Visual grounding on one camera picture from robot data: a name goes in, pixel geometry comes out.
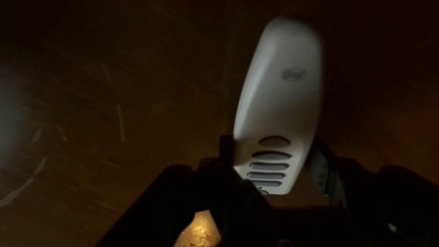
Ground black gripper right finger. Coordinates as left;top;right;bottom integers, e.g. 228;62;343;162
306;139;382;211

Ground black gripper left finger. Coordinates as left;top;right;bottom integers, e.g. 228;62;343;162
196;135;276;247

